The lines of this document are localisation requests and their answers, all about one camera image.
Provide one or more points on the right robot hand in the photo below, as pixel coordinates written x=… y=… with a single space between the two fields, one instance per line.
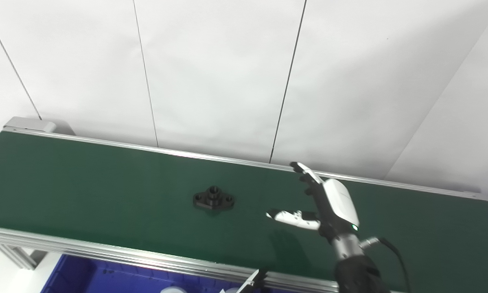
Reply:
x=337 y=203

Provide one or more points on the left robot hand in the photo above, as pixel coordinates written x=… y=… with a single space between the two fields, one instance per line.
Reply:
x=257 y=283

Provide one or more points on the black flange part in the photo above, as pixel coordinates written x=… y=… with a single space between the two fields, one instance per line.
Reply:
x=213 y=199

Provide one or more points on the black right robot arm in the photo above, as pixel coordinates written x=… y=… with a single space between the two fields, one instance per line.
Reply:
x=355 y=272

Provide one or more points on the blue bin with white parts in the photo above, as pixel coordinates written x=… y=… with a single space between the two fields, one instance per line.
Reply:
x=105 y=278

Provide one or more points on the green conveyor belt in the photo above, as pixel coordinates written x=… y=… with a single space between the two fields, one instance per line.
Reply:
x=105 y=250
x=105 y=191

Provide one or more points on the grey conveyor end housing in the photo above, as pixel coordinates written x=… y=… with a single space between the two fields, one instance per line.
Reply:
x=28 y=124

